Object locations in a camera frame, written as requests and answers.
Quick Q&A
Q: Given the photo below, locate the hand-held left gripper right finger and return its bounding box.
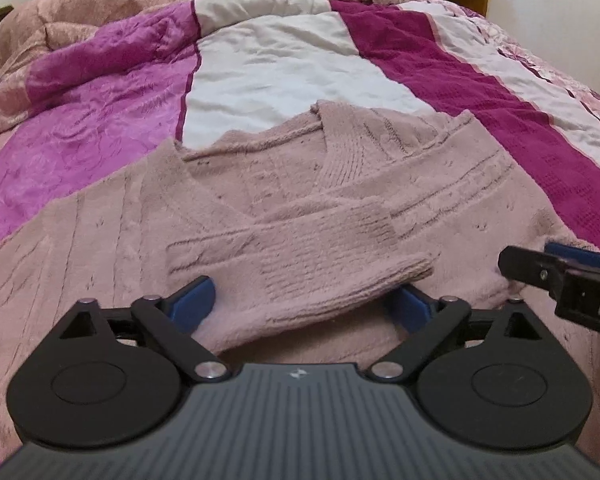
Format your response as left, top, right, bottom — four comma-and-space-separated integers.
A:
365, 284, 546, 383

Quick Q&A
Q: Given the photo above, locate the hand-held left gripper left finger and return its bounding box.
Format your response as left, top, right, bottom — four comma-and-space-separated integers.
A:
57, 276, 232, 386

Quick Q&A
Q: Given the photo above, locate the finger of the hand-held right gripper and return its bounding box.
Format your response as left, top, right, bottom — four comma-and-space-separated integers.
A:
544, 242, 600, 272
499, 245, 564, 292

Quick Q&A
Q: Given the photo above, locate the pink knitted sweater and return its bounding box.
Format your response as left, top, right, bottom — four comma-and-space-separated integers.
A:
0, 100, 600, 466

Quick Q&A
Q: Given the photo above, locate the purple and white patchwork quilt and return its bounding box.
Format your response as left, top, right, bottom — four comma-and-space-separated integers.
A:
0, 0, 600, 263

